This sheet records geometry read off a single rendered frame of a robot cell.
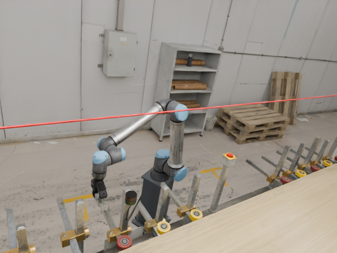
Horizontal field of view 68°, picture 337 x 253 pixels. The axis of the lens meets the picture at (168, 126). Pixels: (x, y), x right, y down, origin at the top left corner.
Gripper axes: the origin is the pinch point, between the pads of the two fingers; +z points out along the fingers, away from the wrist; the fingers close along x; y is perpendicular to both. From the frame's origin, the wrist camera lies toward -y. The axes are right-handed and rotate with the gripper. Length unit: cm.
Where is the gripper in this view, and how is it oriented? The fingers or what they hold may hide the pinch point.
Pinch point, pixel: (98, 201)
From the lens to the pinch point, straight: 182.0
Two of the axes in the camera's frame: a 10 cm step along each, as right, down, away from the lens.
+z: -1.7, 8.7, 4.5
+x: -8.4, 1.1, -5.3
